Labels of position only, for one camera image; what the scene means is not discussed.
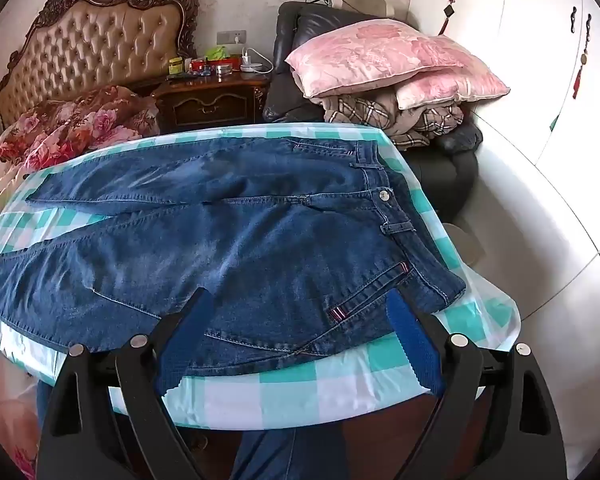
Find beige bag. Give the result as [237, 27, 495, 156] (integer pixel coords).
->
[340, 0, 397, 17]

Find teal white checkered tablecloth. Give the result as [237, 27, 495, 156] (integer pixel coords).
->
[0, 122, 522, 432]

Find tufted leather carved headboard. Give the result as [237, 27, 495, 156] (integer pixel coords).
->
[0, 0, 201, 128]

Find person's left leg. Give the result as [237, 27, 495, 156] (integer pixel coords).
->
[35, 380, 57, 413]

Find person's right leg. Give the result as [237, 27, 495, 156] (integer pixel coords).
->
[234, 421, 352, 480]

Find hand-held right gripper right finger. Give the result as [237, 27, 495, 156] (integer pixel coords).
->
[385, 289, 569, 480]

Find person's leg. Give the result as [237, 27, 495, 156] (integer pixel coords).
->
[35, 380, 57, 413]
[234, 421, 352, 480]

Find black red tassel ornament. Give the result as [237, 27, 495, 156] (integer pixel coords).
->
[442, 0, 459, 36]

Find blue denim pants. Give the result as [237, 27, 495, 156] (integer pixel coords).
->
[0, 136, 467, 365]

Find beige plaid blanket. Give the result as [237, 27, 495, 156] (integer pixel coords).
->
[322, 93, 466, 149]

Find large pink floral pillow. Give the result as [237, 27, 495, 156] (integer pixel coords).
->
[285, 19, 477, 100]

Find red floral quilt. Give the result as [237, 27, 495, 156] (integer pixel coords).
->
[0, 85, 162, 480]

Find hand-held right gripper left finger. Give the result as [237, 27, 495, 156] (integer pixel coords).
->
[36, 287, 218, 480]

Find small pink floral pillow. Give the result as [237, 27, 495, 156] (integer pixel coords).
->
[395, 72, 511, 111]

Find white charger with cable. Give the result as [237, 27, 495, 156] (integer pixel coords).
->
[239, 48, 274, 75]

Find black leather armchair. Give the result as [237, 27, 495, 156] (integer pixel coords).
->
[262, 1, 484, 227]

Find dark wooden nightstand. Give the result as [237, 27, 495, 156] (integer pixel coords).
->
[152, 70, 272, 135]

